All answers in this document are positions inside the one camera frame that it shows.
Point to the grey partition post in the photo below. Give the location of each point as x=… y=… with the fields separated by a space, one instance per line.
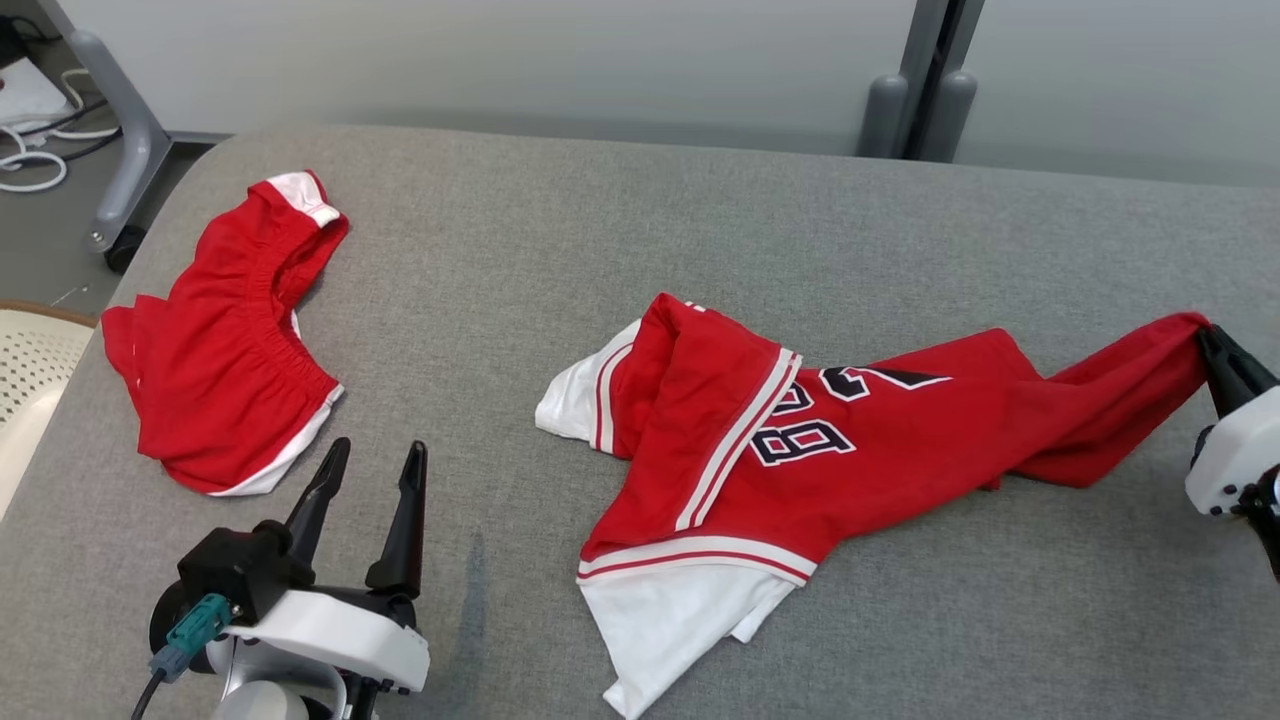
x=925 y=60

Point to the white perforated laundry basket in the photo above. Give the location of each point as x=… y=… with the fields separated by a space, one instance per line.
x=30 y=370

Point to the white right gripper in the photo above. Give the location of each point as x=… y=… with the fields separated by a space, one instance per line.
x=1240 y=450

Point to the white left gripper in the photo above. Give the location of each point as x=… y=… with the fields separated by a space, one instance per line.
x=330 y=635

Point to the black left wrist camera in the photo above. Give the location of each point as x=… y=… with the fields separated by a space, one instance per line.
x=235 y=570

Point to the grey cylindrical post bumper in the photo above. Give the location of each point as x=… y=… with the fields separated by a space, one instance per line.
x=883 y=115
x=947 y=115

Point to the grey metal desk leg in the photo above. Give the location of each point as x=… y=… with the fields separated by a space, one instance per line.
x=130 y=150

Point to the red white basketball jersey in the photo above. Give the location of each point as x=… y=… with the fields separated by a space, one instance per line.
x=900 y=430

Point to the black castor wheel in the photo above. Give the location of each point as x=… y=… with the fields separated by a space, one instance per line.
x=125 y=250

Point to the red white-trimmed shorts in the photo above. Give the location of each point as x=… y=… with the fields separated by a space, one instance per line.
x=220 y=350

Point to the teal left camera connector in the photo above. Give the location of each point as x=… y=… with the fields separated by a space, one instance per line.
x=195 y=625

